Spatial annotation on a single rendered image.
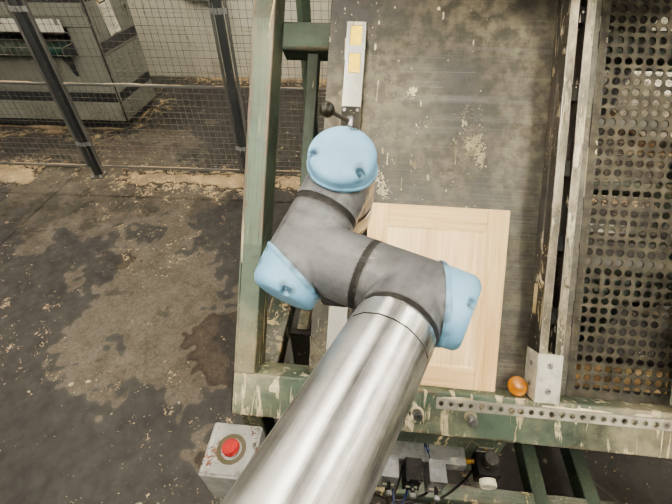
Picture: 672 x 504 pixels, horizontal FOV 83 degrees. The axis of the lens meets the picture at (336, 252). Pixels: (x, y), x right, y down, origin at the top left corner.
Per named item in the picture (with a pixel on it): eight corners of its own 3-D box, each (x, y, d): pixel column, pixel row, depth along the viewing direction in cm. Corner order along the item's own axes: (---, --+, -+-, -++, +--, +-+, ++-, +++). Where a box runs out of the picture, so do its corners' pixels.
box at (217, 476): (214, 498, 97) (196, 474, 85) (228, 449, 106) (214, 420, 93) (260, 504, 96) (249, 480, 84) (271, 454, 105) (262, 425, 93)
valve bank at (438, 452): (317, 505, 111) (314, 477, 95) (323, 453, 122) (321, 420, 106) (493, 525, 108) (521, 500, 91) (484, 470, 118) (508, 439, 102)
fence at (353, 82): (325, 373, 108) (324, 379, 104) (348, 29, 104) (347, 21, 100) (343, 375, 108) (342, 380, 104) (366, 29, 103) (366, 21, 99)
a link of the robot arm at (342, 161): (287, 171, 39) (324, 108, 41) (300, 217, 49) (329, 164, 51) (358, 200, 37) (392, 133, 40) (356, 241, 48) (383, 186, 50)
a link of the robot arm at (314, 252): (332, 313, 34) (381, 211, 37) (234, 270, 38) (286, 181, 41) (348, 332, 41) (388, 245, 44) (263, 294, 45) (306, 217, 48)
